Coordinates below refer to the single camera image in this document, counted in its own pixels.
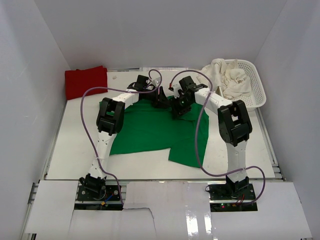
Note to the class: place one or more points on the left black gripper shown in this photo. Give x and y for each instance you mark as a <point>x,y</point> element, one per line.
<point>161,99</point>

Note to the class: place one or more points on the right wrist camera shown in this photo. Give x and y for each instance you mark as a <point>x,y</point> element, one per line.
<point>175,88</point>

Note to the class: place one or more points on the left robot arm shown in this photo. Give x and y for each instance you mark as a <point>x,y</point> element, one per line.
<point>109,123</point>

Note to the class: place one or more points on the white paper front cover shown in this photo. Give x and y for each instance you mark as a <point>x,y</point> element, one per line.
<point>172,210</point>

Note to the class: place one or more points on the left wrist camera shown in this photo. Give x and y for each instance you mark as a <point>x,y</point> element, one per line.
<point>153,83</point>

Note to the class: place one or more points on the paper label strip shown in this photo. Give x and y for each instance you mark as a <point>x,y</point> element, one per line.
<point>177,69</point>

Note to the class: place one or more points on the folded red t shirt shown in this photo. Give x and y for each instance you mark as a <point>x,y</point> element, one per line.
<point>78,81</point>

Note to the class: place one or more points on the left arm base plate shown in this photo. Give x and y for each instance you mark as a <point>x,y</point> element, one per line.
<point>107,200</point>

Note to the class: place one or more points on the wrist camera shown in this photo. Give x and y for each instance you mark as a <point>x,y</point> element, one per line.
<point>175,88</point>
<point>153,83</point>

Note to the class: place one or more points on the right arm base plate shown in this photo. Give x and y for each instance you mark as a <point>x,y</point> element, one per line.
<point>223,201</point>

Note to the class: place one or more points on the cream white t shirt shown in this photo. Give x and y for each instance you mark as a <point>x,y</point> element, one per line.
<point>228,77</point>

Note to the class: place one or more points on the white perforated plastic basket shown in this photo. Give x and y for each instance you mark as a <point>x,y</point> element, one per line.
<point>257,98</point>

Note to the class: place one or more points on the green t shirt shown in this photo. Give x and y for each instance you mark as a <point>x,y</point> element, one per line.
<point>147,129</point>

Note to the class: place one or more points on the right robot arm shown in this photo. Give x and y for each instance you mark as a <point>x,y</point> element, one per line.
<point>234,126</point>

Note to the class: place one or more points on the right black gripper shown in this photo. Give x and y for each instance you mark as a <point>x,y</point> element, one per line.
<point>176,110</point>

